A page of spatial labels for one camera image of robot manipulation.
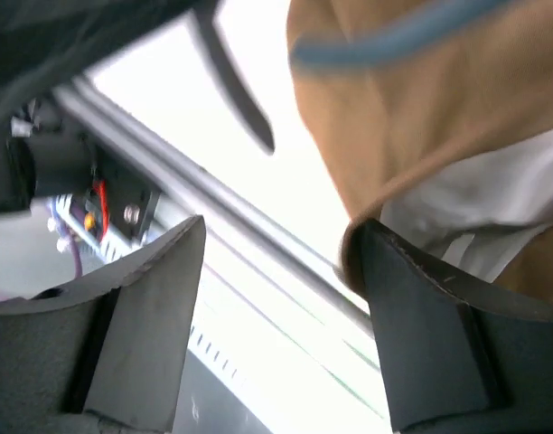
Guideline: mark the white slotted cable duct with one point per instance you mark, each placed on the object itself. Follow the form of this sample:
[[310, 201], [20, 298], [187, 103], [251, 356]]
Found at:
[[141, 327]]

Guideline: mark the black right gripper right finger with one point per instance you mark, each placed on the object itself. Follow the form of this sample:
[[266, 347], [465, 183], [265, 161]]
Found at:
[[457, 355]]

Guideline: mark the tan pleated skirt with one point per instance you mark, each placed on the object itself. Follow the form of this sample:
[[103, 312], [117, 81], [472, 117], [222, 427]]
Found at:
[[450, 147]]

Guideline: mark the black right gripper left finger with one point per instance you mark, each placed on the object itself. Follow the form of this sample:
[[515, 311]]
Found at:
[[40, 344]]

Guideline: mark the blue plastic hanger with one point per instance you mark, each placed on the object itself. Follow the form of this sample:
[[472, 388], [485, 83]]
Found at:
[[408, 35]]

